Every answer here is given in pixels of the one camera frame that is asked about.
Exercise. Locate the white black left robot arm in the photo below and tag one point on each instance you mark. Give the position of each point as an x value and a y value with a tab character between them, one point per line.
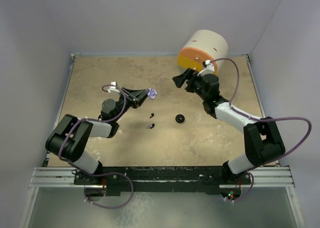
69	138

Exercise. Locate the aluminium table frame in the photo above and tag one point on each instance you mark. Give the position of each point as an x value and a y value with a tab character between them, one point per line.
200	140

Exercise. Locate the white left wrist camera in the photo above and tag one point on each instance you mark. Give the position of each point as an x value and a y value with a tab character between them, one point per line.
113	88

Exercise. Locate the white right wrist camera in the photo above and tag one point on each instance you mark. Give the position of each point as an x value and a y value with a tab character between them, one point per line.
208	68

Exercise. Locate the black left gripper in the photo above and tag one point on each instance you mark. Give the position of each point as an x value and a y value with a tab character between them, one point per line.
129	97

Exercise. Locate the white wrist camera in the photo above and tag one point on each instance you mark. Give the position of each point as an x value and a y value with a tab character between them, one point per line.
208	68
113	88

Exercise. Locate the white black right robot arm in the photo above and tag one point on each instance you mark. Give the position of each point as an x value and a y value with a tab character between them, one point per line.
262	139

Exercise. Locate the cylindrical three-drawer storage box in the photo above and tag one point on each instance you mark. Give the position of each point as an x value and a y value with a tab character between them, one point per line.
203	45

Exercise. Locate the purple round earbud charging case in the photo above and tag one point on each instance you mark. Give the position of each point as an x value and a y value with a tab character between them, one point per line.
152	93

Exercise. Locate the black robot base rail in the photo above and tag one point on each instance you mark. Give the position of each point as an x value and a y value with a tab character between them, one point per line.
211	180

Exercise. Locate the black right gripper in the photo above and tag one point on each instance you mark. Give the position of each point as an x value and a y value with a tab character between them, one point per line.
189	74

